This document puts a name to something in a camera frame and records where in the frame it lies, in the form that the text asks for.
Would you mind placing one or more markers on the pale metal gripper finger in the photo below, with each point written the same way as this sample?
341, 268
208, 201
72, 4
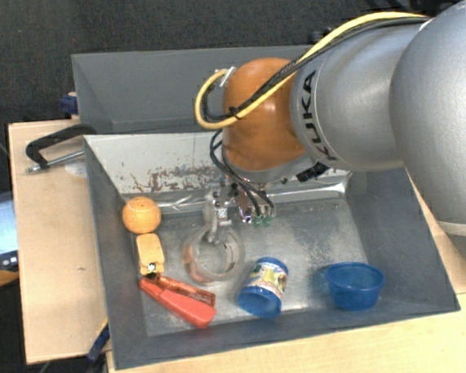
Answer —
211, 224
222, 220

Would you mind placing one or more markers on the clear glass cup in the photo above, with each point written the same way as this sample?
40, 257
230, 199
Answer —
201, 266

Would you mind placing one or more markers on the pale wood flat block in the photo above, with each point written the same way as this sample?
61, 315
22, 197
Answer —
150, 251

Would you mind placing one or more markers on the orange ball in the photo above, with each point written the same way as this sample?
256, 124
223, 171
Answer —
140, 215

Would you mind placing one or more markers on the blue can with printed label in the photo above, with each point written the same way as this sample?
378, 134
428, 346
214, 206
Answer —
263, 289

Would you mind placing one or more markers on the red-orange stapler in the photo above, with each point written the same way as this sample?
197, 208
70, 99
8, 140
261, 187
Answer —
182, 301

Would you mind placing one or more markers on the grey metal bin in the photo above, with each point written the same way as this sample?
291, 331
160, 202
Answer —
327, 230

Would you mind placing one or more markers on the blue plastic bowl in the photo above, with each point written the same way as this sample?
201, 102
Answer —
355, 286

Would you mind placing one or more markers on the pale wood board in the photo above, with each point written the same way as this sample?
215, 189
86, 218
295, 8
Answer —
54, 248

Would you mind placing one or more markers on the black cylinder on white bracket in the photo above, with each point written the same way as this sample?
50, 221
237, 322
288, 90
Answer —
312, 171

